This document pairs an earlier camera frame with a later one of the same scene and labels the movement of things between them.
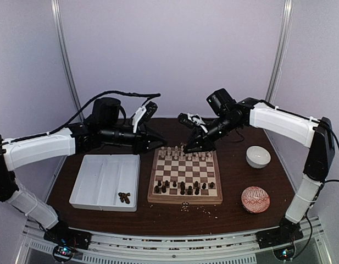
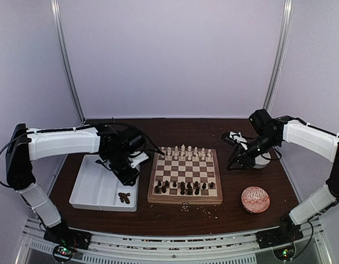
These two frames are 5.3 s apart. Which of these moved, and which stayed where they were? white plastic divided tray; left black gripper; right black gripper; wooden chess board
Moved: left black gripper; right black gripper
Stayed: white plastic divided tray; wooden chess board
